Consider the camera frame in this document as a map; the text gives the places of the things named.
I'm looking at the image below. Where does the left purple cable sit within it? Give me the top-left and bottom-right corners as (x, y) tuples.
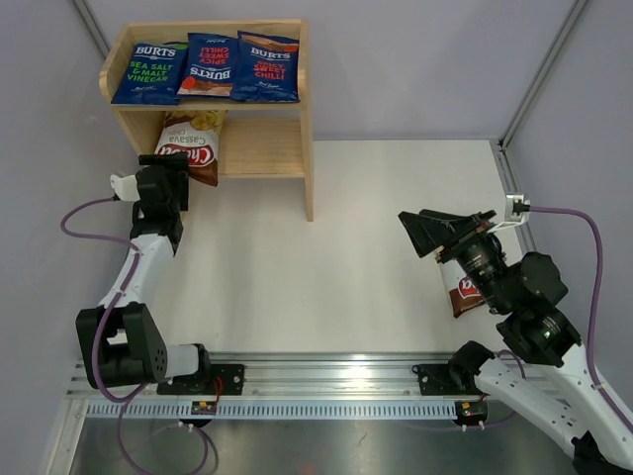
(59, 196), (220, 475)

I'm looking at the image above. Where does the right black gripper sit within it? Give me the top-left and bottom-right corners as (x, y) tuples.
(399, 208), (512, 313)

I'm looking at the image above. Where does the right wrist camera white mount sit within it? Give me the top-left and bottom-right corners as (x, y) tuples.
(490, 194), (531, 233)

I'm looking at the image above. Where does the wooden two-tier shelf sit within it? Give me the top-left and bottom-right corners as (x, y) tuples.
(99, 19), (315, 222)

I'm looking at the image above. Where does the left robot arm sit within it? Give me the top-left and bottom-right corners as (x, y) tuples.
(75, 152), (214, 402)

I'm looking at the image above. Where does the white slotted cable duct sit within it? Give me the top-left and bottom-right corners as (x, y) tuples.
(87, 399), (457, 421)

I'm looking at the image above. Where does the Burts sea salt vinegar bag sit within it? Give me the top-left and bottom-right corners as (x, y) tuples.
(111, 42), (188, 106)

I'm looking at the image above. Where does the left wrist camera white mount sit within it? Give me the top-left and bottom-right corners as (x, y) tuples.
(110, 174), (139, 203)

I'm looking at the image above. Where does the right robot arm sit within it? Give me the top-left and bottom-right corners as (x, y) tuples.
(399, 210), (632, 474)

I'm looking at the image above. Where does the Chuba cassava chips bag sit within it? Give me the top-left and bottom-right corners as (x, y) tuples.
(439, 260), (485, 319)
(154, 110), (226, 187)

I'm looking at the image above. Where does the Burts spicy chilli bag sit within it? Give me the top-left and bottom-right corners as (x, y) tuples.
(177, 33), (238, 99)
(229, 31), (300, 103)

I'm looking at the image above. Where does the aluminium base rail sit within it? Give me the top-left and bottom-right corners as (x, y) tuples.
(66, 351), (550, 402)

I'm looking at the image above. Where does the purple cable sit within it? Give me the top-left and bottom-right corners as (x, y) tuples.
(523, 205), (633, 431)
(59, 196), (220, 475)

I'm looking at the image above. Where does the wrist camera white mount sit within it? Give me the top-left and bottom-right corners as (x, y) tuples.
(490, 194), (531, 233)
(110, 174), (139, 203)

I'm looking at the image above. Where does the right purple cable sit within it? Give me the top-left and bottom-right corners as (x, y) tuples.
(523, 205), (633, 431)

